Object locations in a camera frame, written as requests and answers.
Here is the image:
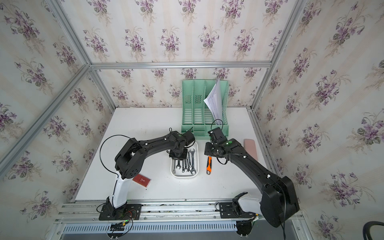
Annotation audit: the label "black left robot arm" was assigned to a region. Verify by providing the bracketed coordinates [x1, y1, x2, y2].
[108, 131, 195, 209]

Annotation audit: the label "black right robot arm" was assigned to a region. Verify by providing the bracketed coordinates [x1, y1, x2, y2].
[205, 128, 300, 228]

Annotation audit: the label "long silver open-end wrench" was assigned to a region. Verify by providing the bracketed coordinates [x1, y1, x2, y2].
[186, 151, 191, 172]

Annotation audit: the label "silver combination wrench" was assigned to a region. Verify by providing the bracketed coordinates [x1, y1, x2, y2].
[176, 160, 182, 170]

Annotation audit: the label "aluminium frame horizontal bar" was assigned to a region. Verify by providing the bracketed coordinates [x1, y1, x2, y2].
[90, 61, 272, 70]

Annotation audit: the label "small green circuit board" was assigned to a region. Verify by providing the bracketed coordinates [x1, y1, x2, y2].
[109, 223, 126, 232]

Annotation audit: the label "pink eraser block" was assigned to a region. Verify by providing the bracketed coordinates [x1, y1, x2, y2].
[244, 139, 258, 162]

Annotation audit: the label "large silver open-end wrench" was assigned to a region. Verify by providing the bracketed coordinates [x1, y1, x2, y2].
[190, 149, 197, 176]

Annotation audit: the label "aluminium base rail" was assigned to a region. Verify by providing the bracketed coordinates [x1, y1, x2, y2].
[53, 198, 304, 235]

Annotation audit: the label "white plastic storage box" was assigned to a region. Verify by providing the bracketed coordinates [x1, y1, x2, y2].
[171, 143, 200, 179]

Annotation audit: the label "white paper sheets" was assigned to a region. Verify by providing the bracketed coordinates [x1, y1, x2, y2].
[204, 79, 223, 125]

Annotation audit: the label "black chair part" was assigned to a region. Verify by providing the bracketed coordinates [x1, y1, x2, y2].
[362, 221, 384, 240]

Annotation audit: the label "orange handled adjustable wrench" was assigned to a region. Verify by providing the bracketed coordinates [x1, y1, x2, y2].
[206, 156, 212, 175]

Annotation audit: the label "red rectangular packaged box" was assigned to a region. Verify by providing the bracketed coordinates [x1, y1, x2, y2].
[133, 174, 151, 188]

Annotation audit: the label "green plastic file organizer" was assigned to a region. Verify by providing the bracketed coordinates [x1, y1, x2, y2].
[182, 80, 230, 140]

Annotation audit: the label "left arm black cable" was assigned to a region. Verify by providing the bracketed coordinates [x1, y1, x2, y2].
[95, 134, 133, 214]

